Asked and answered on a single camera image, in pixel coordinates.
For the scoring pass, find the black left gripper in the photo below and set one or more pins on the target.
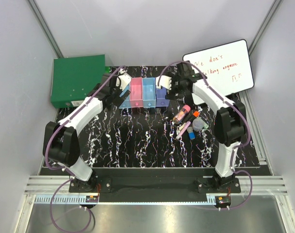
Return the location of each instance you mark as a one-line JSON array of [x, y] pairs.
[[118, 99]]

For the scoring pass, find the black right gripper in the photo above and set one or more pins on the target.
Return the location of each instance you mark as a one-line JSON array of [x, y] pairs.
[[170, 94]]

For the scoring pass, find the pink drawer bin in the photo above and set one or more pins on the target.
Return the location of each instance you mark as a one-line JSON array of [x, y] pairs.
[[136, 96]]

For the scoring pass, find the purple drawer bin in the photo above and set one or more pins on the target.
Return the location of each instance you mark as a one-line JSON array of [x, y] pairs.
[[161, 100]]

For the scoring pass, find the sky blue drawer bin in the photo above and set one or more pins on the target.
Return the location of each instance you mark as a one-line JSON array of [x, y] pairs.
[[149, 92]]

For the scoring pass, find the clear jar of bands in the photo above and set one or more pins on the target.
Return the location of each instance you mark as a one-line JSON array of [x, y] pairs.
[[197, 125]]

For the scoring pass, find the blue and grey bottle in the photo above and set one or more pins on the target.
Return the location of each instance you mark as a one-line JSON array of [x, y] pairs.
[[191, 133]]

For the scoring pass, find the light blue drawer bin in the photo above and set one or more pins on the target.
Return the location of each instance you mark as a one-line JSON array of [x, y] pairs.
[[126, 102]]

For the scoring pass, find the green transparent highlighter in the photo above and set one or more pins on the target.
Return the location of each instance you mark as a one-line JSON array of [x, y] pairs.
[[206, 126]]

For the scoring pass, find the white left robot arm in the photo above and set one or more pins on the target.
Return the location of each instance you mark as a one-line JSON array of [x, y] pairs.
[[72, 136]]

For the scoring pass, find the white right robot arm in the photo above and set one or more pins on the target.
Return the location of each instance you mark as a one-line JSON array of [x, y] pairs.
[[230, 124]]

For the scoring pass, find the colourful pink-capped tube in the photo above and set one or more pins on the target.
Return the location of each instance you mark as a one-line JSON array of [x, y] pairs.
[[181, 114]]

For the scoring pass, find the black orange-capped marker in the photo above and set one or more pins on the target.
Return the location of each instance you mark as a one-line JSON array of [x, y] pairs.
[[192, 117]]

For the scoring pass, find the lilac highlighter pen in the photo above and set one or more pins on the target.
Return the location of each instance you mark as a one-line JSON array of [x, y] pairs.
[[179, 135]]

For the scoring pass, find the white dry-erase board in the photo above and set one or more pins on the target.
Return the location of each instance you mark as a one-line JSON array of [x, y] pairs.
[[227, 67]]

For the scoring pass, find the black marble pattern mat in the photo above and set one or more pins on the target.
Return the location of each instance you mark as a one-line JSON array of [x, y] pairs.
[[139, 137]]

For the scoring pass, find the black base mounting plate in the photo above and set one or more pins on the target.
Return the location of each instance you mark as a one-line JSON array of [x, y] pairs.
[[155, 184]]

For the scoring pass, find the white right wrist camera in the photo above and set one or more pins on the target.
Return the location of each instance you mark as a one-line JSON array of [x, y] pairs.
[[164, 81]]

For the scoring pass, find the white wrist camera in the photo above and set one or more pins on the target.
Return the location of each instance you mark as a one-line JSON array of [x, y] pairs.
[[123, 80], [164, 81]]

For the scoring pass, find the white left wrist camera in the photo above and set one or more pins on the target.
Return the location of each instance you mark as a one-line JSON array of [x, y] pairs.
[[123, 80]]

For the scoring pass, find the green ring binder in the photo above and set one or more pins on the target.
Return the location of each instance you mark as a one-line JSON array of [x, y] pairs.
[[74, 77]]

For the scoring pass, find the aluminium front rail frame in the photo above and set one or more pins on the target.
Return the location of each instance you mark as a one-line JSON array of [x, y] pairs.
[[263, 206]]

